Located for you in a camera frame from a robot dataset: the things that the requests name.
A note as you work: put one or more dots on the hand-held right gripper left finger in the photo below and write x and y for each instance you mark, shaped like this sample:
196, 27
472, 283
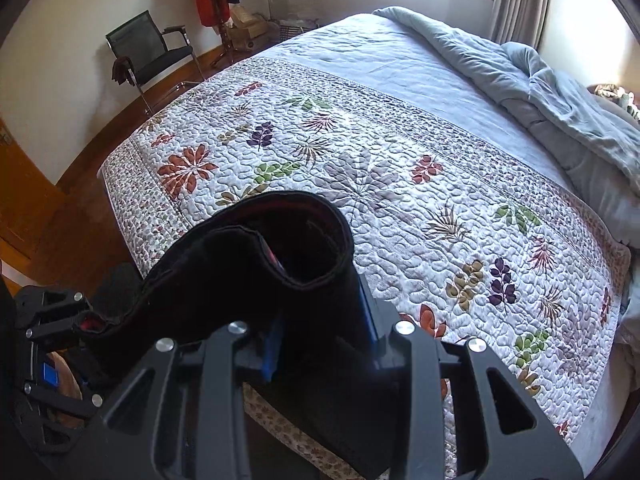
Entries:
272, 352

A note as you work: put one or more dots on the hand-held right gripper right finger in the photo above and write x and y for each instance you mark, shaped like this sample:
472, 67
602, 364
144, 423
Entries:
366, 317

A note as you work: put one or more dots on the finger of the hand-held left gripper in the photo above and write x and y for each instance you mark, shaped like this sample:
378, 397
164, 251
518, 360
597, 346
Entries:
55, 310

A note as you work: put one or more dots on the black pants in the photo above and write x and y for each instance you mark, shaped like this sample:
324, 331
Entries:
225, 260

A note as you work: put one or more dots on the floral quilted bedspread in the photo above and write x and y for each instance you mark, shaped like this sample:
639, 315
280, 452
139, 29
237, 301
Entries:
400, 200

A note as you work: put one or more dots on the dark red cloth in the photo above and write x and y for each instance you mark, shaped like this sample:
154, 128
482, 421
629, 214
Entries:
121, 70

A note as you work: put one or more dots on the grey bed sheet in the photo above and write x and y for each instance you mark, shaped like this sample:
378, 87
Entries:
400, 70

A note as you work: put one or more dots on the black mesh chair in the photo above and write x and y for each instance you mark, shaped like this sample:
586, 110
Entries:
160, 67

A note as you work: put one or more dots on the grey-blue duvet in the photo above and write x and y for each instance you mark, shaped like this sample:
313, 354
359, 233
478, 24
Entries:
550, 110

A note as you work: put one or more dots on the wicker basket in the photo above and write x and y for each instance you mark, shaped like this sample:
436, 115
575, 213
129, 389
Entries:
297, 29

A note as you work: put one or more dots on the cardboard box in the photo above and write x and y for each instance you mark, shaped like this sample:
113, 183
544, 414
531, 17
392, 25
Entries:
250, 27

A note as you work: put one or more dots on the wooden coat rack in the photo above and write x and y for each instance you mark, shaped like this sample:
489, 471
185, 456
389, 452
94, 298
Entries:
222, 35

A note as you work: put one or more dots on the floral patterned pillow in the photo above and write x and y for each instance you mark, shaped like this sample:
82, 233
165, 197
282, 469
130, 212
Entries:
617, 100

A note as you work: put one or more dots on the red bag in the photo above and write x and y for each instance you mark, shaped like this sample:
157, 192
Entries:
210, 5

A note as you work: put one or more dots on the grey striped curtain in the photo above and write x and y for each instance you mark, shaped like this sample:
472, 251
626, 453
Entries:
520, 5

